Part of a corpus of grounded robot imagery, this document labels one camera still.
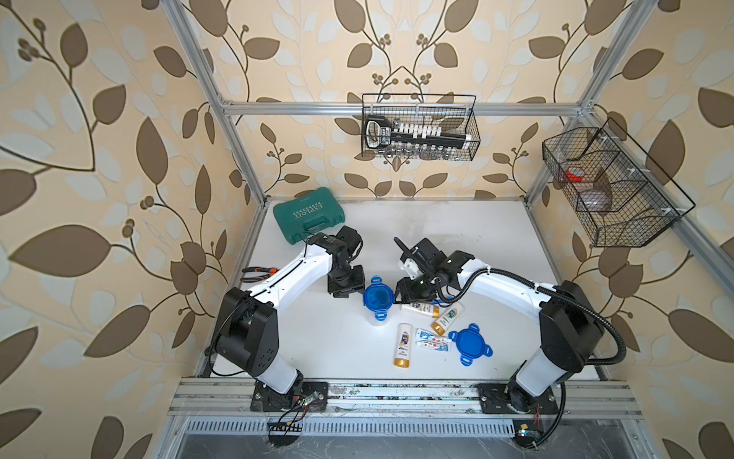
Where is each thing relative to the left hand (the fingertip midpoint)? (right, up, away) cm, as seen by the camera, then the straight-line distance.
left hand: (356, 288), depth 83 cm
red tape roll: (+63, +33, -2) cm, 71 cm away
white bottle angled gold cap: (+25, -11, +2) cm, 28 cm away
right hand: (+13, -3, +1) cm, 13 cm away
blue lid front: (+34, -17, 0) cm, 37 cm away
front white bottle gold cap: (+14, -16, -2) cm, 21 cm away
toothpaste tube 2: (+23, -16, 0) cm, 28 cm away
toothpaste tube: (+21, -14, +2) cm, 26 cm away
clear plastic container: (+6, -6, -8) cm, 12 cm away
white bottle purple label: (+23, -8, +6) cm, 25 cm away
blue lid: (+6, -2, -2) cm, 7 cm away
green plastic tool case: (-23, +23, +26) cm, 41 cm away
